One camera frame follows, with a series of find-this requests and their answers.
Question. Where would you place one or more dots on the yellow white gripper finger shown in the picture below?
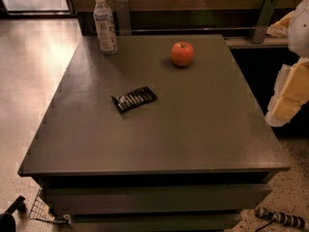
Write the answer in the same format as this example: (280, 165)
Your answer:
(291, 92)
(279, 29)

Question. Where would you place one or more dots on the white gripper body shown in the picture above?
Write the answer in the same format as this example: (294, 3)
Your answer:
(299, 33)

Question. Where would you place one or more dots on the clear plastic water bottle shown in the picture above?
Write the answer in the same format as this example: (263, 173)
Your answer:
(105, 26)

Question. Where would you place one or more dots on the red apple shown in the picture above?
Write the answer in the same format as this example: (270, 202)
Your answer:
(182, 54)

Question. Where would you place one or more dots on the power strip on floor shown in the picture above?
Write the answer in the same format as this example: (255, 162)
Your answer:
(282, 218)

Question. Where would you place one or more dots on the dark grey table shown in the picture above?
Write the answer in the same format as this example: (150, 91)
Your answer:
(192, 160)

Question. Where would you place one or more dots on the black snack wrapper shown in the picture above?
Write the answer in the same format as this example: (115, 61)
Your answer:
(133, 99)

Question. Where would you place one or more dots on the black object floor corner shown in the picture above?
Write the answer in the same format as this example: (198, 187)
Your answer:
(7, 221)

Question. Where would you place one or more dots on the right metal bracket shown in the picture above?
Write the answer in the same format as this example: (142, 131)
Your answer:
(259, 31)

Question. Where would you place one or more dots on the wooden wall shelf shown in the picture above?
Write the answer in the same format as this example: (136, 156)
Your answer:
(267, 42)

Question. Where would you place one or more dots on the wire mesh basket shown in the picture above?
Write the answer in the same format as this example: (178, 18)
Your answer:
(41, 212)

